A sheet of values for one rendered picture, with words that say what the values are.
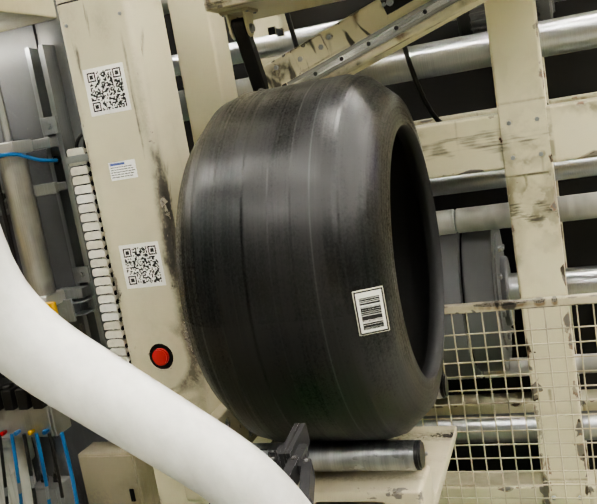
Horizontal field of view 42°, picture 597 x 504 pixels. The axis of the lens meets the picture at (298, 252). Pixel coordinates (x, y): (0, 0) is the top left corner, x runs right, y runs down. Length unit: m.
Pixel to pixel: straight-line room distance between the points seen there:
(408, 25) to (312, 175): 0.59
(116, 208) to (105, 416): 0.75
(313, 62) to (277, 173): 0.58
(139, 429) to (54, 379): 0.07
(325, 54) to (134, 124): 0.46
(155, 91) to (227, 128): 0.22
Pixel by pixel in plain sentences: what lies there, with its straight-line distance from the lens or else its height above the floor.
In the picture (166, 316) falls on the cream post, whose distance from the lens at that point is 1.32.
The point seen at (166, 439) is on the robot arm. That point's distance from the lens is 0.60.
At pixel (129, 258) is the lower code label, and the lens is 1.33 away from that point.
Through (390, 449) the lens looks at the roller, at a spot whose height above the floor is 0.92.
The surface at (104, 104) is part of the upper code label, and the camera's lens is 1.31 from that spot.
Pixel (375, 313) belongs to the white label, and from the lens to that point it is 1.00.
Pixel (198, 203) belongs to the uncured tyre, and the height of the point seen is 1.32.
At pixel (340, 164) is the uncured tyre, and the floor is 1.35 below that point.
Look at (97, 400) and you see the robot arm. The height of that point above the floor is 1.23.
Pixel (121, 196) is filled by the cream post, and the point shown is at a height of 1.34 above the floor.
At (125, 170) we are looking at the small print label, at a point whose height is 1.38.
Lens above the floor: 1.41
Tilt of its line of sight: 9 degrees down
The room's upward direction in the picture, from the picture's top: 10 degrees counter-clockwise
